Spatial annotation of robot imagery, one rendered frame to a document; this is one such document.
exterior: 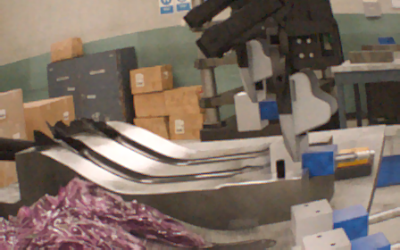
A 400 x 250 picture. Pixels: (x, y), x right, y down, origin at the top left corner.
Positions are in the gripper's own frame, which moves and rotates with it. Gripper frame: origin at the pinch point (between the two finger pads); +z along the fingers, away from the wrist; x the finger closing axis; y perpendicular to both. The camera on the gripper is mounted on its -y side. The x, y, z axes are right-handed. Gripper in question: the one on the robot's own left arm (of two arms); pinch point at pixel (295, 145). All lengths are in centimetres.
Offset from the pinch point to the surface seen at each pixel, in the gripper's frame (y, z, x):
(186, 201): -10.7, 3.8, -7.0
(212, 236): -5.0, 5.3, -15.9
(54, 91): -438, 18, 631
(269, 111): -9.5, -1.0, 27.0
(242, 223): -3.0, 5.1, -12.7
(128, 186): -18.7, 2.6, -4.1
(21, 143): -58, 1, 26
